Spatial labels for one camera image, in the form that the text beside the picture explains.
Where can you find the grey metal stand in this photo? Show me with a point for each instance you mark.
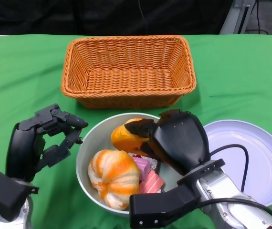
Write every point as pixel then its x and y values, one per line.
pixel 233 17

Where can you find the grey-green bowl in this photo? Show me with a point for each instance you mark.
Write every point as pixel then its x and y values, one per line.
pixel 95 143

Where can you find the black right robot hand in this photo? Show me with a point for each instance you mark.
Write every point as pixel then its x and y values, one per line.
pixel 181 143

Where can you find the green tablecloth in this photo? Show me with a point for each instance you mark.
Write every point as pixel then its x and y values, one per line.
pixel 31 71

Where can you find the orange wicker basket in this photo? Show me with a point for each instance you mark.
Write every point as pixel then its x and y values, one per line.
pixel 131 78

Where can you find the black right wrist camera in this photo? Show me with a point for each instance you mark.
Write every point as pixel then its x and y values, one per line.
pixel 160 207

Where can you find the light pink striped cake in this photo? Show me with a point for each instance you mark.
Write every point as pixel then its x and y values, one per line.
pixel 151 182

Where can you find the lavender round plate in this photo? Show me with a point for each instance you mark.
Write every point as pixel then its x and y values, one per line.
pixel 257 143

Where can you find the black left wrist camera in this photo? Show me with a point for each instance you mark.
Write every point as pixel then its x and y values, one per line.
pixel 4 193

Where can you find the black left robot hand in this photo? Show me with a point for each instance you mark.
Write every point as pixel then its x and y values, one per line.
pixel 21 148

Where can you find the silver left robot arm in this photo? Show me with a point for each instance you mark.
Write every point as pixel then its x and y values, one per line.
pixel 24 214

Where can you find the orange white striped bun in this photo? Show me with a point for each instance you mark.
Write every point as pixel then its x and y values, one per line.
pixel 112 176

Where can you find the black backdrop curtain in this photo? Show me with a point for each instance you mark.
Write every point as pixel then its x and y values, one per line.
pixel 55 16

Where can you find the chocolate cake with sugar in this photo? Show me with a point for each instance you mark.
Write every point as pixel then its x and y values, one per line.
pixel 153 163

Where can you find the magenta cake block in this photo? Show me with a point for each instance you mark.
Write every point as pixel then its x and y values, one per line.
pixel 143 167

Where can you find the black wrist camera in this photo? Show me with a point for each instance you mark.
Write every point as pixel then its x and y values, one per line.
pixel 160 207
pixel 4 193

